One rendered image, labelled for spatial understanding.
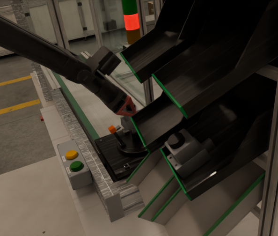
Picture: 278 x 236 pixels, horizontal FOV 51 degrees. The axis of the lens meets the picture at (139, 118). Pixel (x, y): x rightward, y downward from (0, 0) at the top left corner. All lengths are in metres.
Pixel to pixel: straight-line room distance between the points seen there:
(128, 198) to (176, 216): 0.23
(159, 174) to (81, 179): 0.31
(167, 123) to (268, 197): 0.25
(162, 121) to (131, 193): 0.31
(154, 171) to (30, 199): 0.49
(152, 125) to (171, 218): 0.22
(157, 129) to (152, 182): 0.18
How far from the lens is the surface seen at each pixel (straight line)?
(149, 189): 0.78
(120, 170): 0.92
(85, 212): 0.98
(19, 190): 1.16
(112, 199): 0.87
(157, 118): 0.68
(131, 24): 1.04
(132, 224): 0.91
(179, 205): 0.70
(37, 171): 1.21
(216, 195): 0.65
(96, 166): 0.98
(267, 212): 0.57
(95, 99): 1.49
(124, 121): 0.93
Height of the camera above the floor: 1.56
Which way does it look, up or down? 31 degrees down
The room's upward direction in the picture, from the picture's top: 8 degrees counter-clockwise
